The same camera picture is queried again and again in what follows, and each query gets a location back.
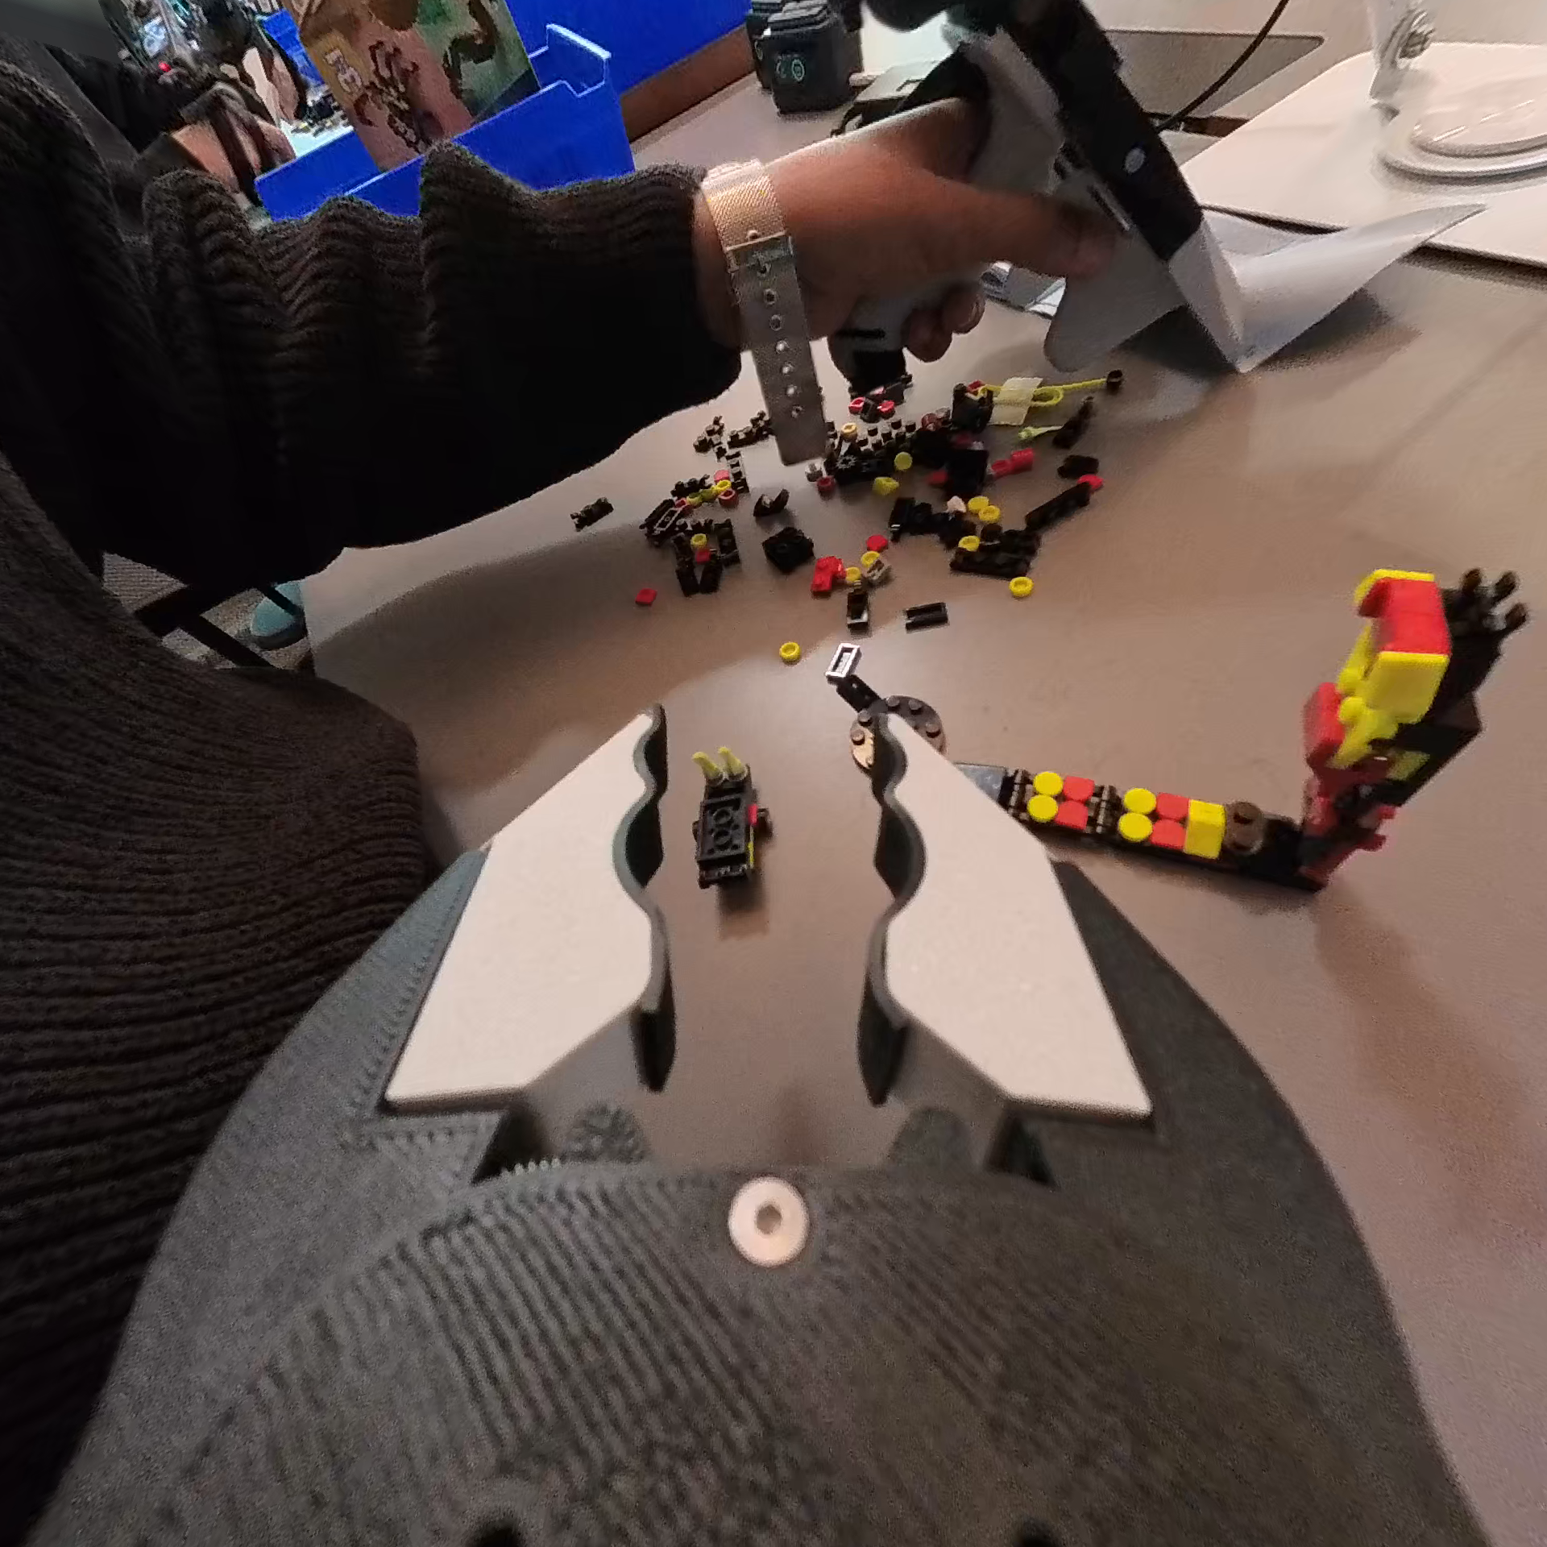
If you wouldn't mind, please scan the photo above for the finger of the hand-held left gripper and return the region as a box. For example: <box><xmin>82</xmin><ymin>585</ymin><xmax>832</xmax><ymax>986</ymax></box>
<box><xmin>1045</xmin><ymin>228</ymin><xmax>1249</xmax><ymax>373</ymax></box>

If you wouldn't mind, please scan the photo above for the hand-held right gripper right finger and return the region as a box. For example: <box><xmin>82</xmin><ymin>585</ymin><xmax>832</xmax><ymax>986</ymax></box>
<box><xmin>855</xmin><ymin>711</ymin><xmax>1154</xmax><ymax>1166</ymax></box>

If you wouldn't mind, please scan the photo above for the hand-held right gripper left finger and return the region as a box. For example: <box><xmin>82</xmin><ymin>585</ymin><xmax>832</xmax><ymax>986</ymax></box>
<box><xmin>382</xmin><ymin>703</ymin><xmax>679</xmax><ymax>1131</ymax></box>

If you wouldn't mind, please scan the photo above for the small black lego assembly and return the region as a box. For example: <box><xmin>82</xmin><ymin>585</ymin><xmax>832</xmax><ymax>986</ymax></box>
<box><xmin>693</xmin><ymin>746</ymin><xmax>776</xmax><ymax>893</ymax></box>

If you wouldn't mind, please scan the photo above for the pile of lego pieces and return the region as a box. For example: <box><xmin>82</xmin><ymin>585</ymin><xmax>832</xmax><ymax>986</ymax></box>
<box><xmin>569</xmin><ymin>368</ymin><xmax>1129</xmax><ymax>637</ymax></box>

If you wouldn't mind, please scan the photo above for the person's left forearm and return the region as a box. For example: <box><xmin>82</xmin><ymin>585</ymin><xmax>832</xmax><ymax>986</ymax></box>
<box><xmin>0</xmin><ymin>59</ymin><xmax>747</xmax><ymax>587</ymax></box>

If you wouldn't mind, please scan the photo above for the lego instruction booklet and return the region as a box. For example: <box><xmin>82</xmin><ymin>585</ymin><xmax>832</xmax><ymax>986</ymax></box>
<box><xmin>980</xmin><ymin>203</ymin><xmax>1491</xmax><ymax>373</ymax></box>

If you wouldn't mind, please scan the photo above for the black round lego plate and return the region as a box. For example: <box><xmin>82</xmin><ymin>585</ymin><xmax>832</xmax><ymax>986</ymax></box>
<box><xmin>850</xmin><ymin>693</ymin><xmax>952</xmax><ymax>775</ymax></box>

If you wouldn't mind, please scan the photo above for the red yellow black lego snake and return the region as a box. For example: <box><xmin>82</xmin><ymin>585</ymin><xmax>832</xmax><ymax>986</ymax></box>
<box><xmin>956</xmin><ymin>567</ymin><xmax>1532</xmax><ymax>897</ymax></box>

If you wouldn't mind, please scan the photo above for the lego cardboard box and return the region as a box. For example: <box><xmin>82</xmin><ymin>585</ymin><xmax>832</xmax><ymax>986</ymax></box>
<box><xmin>291</xmin><ymin>0</ymin><xmax>549</xmax><ymax>172</ymax></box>

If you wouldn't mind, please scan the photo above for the person's left hand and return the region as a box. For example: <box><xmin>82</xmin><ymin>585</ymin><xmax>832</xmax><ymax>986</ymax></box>
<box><xmin>695</xmin><ymin>96</ymin><xmax>1121</xmax><ymax>364</ymax></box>

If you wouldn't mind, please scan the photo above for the white table mat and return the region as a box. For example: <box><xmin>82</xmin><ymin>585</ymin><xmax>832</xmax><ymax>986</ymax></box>
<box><xmin>1179</xmin><ymin>42</ymin><xmax>1547</xmax><ymax>269</ymax></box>

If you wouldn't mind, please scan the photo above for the black electronic device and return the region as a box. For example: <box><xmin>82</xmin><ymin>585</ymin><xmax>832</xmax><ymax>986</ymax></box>
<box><xmin>751</xmin><ymin>0</ymin><xmax>873</xmax><ymax>118</ymax></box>

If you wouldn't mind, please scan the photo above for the white round stand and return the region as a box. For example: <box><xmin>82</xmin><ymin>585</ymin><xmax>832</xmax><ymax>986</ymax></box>
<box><xmin>1365</xmin><ymin>0</ymin><xmax>1547</xmax><ymax>180</ymax></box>

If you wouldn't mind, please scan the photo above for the silver mesh wristwatch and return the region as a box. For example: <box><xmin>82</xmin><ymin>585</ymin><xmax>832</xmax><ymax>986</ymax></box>
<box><xmin>702</xmin><ymin>158</ymin><xmax>838</xmax><ymax>466</ymax></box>

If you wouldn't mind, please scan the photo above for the person's black sweater torso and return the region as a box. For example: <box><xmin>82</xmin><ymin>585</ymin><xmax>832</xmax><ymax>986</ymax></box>
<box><xmin>0</xmin><ymin>457</ymin><xmax>441</xmax><ymax>1547</ymax></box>

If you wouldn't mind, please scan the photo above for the blue plastic bin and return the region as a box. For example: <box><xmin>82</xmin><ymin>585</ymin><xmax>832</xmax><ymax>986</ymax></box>
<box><xmin>254</xmin><ymin>0</ymin><xmax>755</xmax><ymax>222</ymax></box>

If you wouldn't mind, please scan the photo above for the black cable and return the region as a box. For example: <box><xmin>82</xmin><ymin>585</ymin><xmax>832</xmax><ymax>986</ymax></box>
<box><xmin>1146</xmin><ymin>0</ymin><xmax>1294</xmax><ymax>131</ymax></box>

